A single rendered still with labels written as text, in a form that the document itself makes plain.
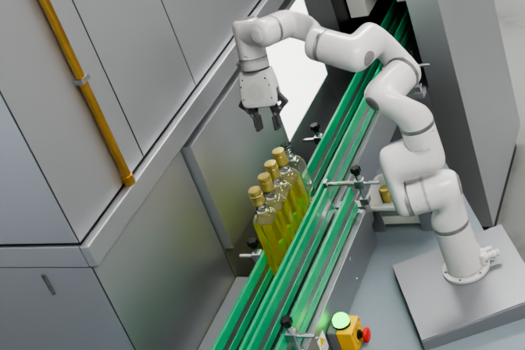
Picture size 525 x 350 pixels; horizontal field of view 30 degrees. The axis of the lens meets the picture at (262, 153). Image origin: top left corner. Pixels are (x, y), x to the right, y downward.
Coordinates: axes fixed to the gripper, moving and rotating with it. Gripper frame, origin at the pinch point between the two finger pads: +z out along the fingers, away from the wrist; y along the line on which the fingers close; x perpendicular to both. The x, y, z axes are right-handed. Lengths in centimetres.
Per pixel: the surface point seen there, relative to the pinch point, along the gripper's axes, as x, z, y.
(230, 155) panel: -2.0, 7.7, -12.2
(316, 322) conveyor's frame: -25, 46, 15
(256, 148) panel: 13.0, 11.5, -12.4
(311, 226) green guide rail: 0.6, 30.7, 6.1
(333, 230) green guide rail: -1.2, 30.9, 13.5
